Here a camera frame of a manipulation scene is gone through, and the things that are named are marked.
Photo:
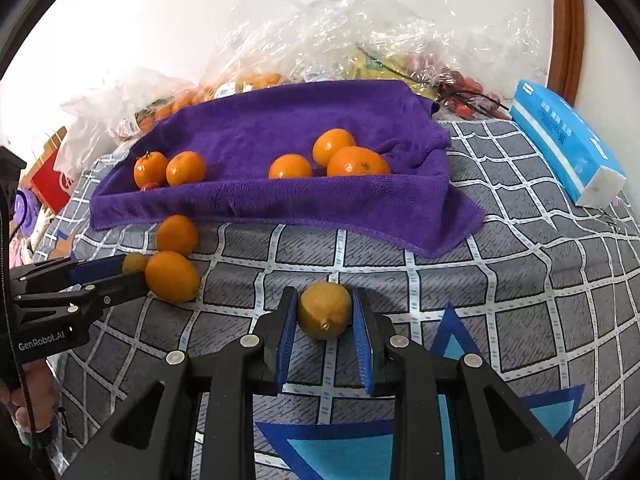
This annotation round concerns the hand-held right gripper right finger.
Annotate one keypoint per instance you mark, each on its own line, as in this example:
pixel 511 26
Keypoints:
pixel 362 345

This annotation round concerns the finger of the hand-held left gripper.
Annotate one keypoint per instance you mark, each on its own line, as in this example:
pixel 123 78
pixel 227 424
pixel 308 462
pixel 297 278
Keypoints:
pixel 120 290
pixel 75 270

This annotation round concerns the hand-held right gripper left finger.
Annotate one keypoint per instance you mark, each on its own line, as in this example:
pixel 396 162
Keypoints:
pixel 286 340

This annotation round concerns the small yellow kumquat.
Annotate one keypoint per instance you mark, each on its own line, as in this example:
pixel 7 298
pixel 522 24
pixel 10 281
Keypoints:
pixel 134 263

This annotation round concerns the yellow lemon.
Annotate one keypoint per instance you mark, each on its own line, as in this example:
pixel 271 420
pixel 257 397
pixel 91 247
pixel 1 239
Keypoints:
pixel 325 310

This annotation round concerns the person's left hand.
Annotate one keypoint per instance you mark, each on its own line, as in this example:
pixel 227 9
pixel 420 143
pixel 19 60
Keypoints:
pixel 42 395

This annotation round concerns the pink cloth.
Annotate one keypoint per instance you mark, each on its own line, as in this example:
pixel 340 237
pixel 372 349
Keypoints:
pixel 19 252

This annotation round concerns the purple plush toy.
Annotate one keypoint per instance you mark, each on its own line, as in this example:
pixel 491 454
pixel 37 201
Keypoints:
pixel 22 210

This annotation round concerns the red paper bag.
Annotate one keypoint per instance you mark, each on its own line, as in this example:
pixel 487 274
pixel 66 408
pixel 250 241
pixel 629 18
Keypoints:
pixel 50 182

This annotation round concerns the small red fruit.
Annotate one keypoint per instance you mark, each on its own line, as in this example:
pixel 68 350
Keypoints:
pixel 149 186

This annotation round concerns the purple towel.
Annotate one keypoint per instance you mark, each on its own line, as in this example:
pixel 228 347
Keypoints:
pixel 280 205

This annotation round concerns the white plastic bag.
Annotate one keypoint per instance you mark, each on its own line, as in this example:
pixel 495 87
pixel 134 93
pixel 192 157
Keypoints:
pixel 90 110

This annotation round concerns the bag of mandarins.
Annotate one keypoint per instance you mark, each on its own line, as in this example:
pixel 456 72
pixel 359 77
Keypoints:
pixel 170 105

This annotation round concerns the yellow fruit bunch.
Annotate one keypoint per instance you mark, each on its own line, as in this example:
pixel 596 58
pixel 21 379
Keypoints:
pixel 370 67

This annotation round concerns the red berry branch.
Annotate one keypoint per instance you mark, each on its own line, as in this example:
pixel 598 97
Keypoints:
pixel 465 82

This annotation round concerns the blue tissue pack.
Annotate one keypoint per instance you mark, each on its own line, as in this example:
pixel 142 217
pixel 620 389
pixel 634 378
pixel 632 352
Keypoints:
pixel 565 140

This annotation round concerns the clear plastic wrapping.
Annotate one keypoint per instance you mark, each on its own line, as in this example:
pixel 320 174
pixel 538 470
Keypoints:
pixel 325 25

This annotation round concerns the brown wooden door frame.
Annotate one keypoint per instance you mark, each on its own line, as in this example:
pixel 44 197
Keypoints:
pixel 567 35

